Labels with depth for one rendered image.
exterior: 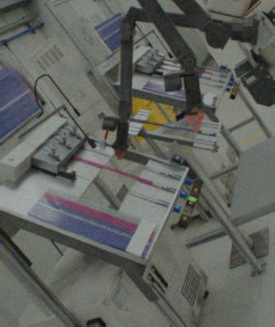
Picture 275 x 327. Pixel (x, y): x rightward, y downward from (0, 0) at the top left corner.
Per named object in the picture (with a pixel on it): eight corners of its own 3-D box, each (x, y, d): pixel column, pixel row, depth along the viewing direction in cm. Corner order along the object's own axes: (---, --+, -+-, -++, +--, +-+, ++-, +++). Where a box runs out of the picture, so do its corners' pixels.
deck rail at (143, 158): (187, 177, 218) (189, 167, 215) (186, 179, 216) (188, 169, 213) (60, 136, 233) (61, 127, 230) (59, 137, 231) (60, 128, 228)
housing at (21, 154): (65, 141, 231) (67, 118, 224) (15, 192, 191) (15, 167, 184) (52, 137, 233) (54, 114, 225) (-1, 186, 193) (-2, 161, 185)
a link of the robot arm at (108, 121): (128, 110, 198) (131, 108, 206) (104, 106, 199) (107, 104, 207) (123, 136, 201) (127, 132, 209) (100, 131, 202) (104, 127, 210)
